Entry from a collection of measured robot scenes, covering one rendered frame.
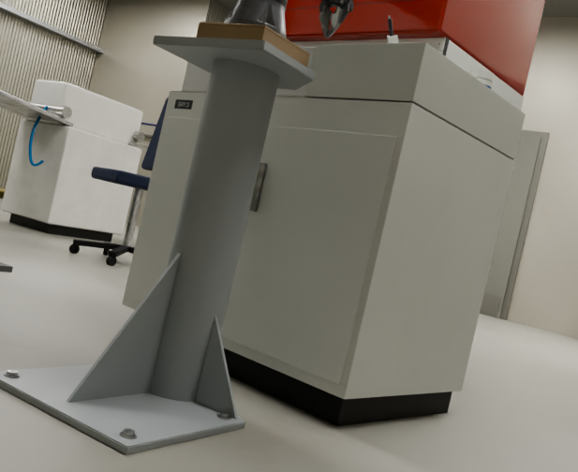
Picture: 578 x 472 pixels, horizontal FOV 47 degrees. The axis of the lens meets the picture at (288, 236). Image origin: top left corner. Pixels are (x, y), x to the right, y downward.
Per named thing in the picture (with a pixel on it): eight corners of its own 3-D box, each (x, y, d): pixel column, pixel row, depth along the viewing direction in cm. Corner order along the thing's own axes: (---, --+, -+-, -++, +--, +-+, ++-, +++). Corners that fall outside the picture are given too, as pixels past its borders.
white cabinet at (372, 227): (244, 333, 272) (289, 138, 271) (455, 416, 208) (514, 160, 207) (111, 327, 224) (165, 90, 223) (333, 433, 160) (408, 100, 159)
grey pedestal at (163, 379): (125, 455, 117) (228, -1, 116) (-19, 378, 141) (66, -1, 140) (280, 420, 160) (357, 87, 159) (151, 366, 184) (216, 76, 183)
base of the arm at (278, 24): (269, 32, 149) (279, -12, 148) (211, 24, 154) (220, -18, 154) (293, 52, 163) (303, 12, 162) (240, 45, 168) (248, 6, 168)
